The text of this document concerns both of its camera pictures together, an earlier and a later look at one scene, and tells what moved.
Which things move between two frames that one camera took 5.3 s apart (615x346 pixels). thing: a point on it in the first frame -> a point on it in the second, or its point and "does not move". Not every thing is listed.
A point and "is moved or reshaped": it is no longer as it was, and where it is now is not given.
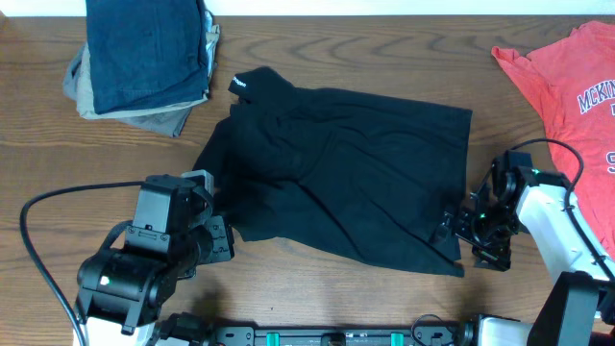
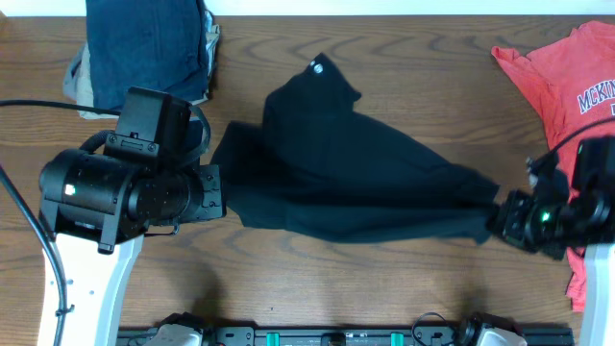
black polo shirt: [338, 170] is moved or reshaped
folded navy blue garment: [147, 52] does not move
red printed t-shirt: [574, 80] does not move
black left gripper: [220, 231] -> [211, 208]
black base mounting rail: [339, 334] does not move
